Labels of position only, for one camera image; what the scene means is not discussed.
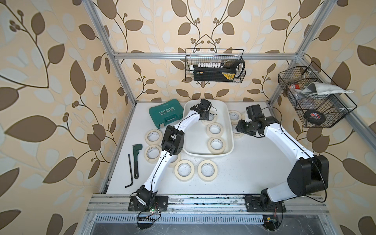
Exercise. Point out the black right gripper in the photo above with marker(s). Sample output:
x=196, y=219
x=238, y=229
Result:
x=240, y=127

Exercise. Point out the cream tape roll two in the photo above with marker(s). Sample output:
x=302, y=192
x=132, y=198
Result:
x=216, y=145

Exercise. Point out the cream tape roll three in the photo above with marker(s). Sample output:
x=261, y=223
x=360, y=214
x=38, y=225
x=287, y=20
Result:
x=154, y=137

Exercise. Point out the cream tape roll one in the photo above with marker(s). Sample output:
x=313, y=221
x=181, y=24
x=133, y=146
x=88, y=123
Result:
x=207, y=170

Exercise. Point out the cream tape roll seven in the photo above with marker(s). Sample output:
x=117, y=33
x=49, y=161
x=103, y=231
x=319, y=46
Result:
x=184, y=170

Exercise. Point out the cream tape roll six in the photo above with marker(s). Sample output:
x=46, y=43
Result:
x=212, y=119

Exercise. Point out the cream tape roll nine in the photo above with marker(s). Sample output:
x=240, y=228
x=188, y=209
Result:
x=236, y=133

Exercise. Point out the cream tape roll five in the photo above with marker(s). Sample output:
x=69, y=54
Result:
x=234, y=116

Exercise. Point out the cream tape roll four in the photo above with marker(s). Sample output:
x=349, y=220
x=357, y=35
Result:
x=174, y=160

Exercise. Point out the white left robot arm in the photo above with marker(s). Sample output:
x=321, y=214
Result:
x=172, y=144

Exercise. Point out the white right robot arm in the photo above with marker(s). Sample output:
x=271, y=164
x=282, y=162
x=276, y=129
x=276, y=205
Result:
x=309, y=173

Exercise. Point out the cream tape roll ten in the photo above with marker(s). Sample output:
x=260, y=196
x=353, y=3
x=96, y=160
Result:
x=214, y=129

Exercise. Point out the white plastic storage box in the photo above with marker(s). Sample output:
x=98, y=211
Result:
x=196, y=138

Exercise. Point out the black yellow box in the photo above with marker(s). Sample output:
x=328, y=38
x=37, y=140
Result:
x=214, y=74

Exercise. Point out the black tape roll red label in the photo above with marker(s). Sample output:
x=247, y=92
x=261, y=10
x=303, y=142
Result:
x=314, y=117

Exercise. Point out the cream tape roll eight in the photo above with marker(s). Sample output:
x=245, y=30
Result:
x=152, y=153

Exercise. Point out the green tool case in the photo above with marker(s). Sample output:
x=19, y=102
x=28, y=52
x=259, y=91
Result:
x=166, y=113

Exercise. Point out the grey cloth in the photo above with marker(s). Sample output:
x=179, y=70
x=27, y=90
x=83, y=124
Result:
x=322, y=89

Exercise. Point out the green pipe wrench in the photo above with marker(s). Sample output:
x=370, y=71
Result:
x=136, y=150

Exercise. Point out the black hex key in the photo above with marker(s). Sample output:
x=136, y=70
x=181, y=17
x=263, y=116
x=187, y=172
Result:
x=130, y=172

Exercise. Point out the black wire basket back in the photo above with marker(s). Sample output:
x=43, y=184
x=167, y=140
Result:
x=214, y=58

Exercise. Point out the black wire basket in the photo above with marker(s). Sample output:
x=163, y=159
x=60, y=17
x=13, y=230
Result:
x=335, y=107
x=214, y=58

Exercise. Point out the black wire basket right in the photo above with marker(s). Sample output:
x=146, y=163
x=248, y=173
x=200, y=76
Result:
x=335, y=107

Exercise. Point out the aluminium frame post right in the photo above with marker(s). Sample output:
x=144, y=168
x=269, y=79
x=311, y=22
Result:
x=297, y=57

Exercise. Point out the aluminium frame post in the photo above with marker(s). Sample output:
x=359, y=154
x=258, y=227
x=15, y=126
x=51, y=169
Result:
x=94, y=16
x=297, y=57

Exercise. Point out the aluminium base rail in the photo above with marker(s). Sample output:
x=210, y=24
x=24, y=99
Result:
x=206, y=204

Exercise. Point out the aluminium frame post left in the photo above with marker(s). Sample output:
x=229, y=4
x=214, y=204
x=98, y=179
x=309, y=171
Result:
x=94, y=16

